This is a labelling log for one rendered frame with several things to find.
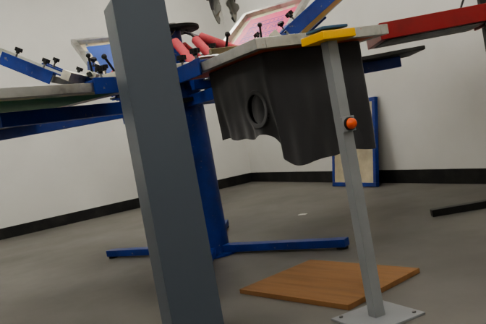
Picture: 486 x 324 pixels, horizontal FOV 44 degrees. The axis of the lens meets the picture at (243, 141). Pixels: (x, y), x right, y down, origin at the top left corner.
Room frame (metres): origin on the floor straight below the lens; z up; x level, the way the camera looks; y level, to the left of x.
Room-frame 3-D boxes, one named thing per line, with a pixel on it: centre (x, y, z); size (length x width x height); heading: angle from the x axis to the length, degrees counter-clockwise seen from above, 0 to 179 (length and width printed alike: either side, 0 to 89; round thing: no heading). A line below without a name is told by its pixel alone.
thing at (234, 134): (2.40, -0.05, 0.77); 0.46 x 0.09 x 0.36; 27
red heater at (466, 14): (3.39, -1.13, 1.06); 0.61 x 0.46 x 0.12; 87
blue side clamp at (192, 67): (2.62, 0.17, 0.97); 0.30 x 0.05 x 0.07; 27
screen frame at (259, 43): (2.53, -0.19, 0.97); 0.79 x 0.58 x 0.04; 27
